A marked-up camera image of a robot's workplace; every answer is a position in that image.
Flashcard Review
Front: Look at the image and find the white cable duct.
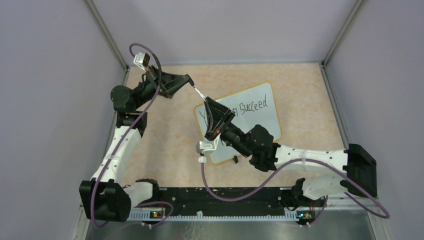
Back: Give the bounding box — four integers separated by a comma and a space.
127, 209, 300, 222

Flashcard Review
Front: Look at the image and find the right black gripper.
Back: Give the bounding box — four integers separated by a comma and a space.
205, 96, 253, 158

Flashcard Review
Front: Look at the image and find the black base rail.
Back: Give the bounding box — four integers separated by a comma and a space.
132, 186, 327, 218

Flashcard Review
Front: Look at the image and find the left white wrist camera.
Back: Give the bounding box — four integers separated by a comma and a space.
133, 52, 151, 72

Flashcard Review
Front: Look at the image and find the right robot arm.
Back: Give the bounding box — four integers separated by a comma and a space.
196, 96, 378, 206

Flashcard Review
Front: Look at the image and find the yellow framed whiteboard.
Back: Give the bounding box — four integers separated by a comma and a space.
193, 82, 282, 165

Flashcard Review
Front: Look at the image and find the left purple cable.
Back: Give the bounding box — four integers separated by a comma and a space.
89, 42, 175, 230

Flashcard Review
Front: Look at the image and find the black white marker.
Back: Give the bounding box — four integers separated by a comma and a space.
193, 86, 206, 101

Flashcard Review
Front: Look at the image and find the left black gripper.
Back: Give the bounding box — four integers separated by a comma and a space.
133, 64, 190, 110

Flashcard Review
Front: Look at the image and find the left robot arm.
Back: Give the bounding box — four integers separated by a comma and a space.
79, 70, 195, 222

